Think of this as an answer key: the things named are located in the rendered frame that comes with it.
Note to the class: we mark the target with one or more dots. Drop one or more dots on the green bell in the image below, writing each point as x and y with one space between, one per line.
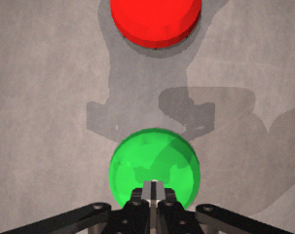
147 159

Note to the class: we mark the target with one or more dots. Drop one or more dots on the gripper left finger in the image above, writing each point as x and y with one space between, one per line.
134 214

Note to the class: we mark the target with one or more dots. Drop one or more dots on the red bell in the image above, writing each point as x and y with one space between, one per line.
155 22

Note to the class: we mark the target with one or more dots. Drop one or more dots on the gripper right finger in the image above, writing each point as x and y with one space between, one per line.
173 214

